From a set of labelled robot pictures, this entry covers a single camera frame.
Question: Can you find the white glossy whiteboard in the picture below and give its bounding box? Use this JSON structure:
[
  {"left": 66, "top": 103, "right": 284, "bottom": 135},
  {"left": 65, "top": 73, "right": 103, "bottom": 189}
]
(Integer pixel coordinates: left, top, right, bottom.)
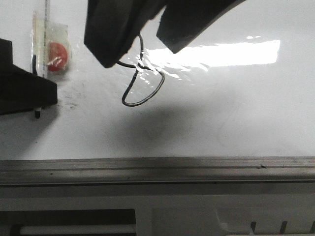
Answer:
[{"left": 0, "top": 0, "right": 315, "bottom": 160}]

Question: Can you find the grey aluminium whiteboard frame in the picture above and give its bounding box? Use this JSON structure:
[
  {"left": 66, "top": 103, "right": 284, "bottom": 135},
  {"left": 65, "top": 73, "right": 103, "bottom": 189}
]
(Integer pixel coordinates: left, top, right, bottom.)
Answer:
[{"left": 0, "top": 156, "right": 315, "bottom": 185}]

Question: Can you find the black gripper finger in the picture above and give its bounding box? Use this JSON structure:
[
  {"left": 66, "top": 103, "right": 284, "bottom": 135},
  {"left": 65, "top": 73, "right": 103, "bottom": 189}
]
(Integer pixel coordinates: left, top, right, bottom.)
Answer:
[{"left": 0, "top": 39, "right": 58, "bottom": 115}]

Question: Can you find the red round magnet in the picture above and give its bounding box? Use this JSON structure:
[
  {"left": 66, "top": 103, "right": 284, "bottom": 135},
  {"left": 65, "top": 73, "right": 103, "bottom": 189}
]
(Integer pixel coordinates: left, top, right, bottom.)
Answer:
[{"left": 48, "top": 42, "right": 68, "bottom": 72}]

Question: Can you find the white black whiteboard marker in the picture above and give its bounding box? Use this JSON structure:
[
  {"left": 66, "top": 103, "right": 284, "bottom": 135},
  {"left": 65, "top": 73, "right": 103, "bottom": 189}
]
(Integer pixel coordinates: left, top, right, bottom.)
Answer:
[{"left": 30, "top": 0, "right": 51, "bottom": 119}]

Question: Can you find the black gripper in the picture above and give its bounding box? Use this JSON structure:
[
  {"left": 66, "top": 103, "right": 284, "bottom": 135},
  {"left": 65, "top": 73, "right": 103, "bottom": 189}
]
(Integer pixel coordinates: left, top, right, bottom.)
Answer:
[{"left": 84, "top": 0, "right": 243, "bottom": 68}]

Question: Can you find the clear adhesive tape piece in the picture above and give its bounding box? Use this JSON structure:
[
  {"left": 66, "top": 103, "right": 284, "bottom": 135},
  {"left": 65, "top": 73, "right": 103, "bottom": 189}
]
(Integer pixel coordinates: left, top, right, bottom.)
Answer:
[{"left": 46, "top": 20, "right": 71, "bottom": 74}]

